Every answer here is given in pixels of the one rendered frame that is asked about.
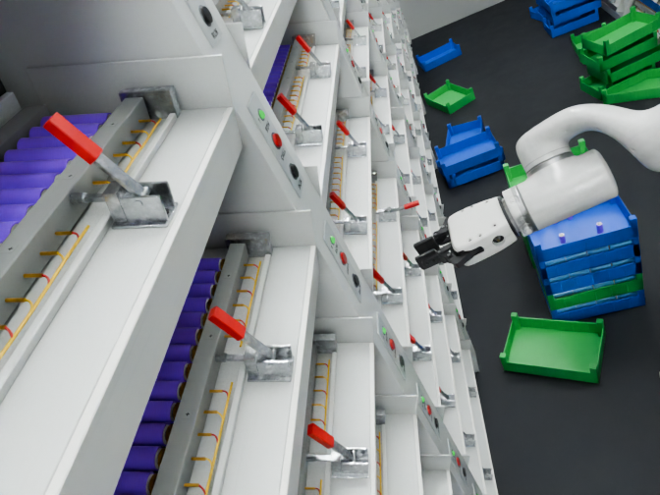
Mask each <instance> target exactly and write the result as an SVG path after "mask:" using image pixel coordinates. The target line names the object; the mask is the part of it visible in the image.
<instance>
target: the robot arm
mask: <svg viewBox="0 0 660 495"><path fill-rule="evenodd" d="M587 131H596V132H600V133H603V134H605V135H608V136H609V137H611V138H613V139H615V140H616V141H617V142H619V143H620V144H621V145H622V146H623V147H624V148H625V149H626V150H628V151H629V152H630V153H631V154H632V155H633V156H634V157H635V158H636V159H637V160H638V161H639V162H640V163H641V164H642V165H643V166H645V167H646V168H648V169H649V170H651V171H654V172H660V104H659V105H657V106H655V107H653V108H651V109H648V110H642V111H636V110H631V109H627V108H623V107H618V106H613V105H606V104H581V105H576V106H572V107H569V108H567V109H564V110H562V111H560V112H558V113H556V114H554V115H553V116H551V117H549V118H548V119H546V120H545V121H543V122H541V123H540V124H538V125H537V126H535V127H533V128H532V129H531V130H529V131H528V132H527V133H525V134H523V136H522V137H521V138H520V139H519V140H518V142H517V145H516V151H517V155H518V158H519V160H520V162H521V164H522V166H523V168H524V170H525V172H526V175H527V179H526V180H525V181H524V182H522V183H520V184H518V185H516V186H514V187H511V188H509V189H507V190H505V191H503V192H502V194H503V197H504V198H502V197H501V196H497V197H494V198H490V199H487V200H484V201H482V202H480V203H477V204H474V205H472V206H470V207H467V208H465V209H463V210H461V211H459V212H457V213H455V214H453V215H452V216H450V217H447V218H446V219H445V221H444V223H443V225H442V226H441V227H440V229H439V230H438V231H436V232H434V233H433V234H432V235H433V236H430V237H428V238H426V239H424V240H422V241H419V242H417V243H415V244H413V247H414V249H415V250H416V251H417V253H418V254H419V255H418V256H416V257H415V258H414V259H415V261H416V263H417V264H418V265H419V267H420V268H421V269H422V270H425V269H427V268H429V267H432V266H434V265H436V264H439V263H441V262H443V263H451V264H453V265H454V266H456V267H457V268H461V267H462V266H463V265H465V266H470V265H473V264H475V263H476V262H479V261H481V260H483V259H485V258H487V257H489V256H491V255H493V254H495V253H497V252H498V251H500V250H502V249H504V248H506V247H507V246H509V245H511V244H512V243H513V242H515V241H516V240H517V237H518V236H519V235H520V233H519V232H522V235H523V236H524V237H525V236H528V235H530V234H532V233H535V232H537V231H539V230H541V229H544V228H546V227H548V226H551V225H553V224H555V223H558V222H560V221H562V220H565V219H567V218H569V217H572V216H574V215H576V214H579V213H581V212H583V211H584V210H587V209H589V208H591V207H594V206H596V205H598V204H601V203H603V202H605V201H608V200H610V199H612V198H615V197H616V196H618V193H619V191H618V186H617V183H616V180H615V178H614V176H613V174H612V172H611V169H610V168H609V166H608V164H607V162H606V161H605V159H604V158H603V156H602V155H601V154H600V153H599V152H598V151H597V150H595V149H591V150H588V151H587V152H585V153H583V154H581V155H578V156H576V155H574V154H573V153H572V151H571V149H570V147H569V141H570V140H571V139H572V138H573V137H575V136H577V135H579V134H581V133H583V132H587ZM448 235H449V237H447V236H448ZM448 243H449V244H448ZM446 244H447V245H446ZM443 245H445V246H443ZM439 246H443V247H439ZM449 250H452V252H453V253H451V252H447V251H449Z"/></svg>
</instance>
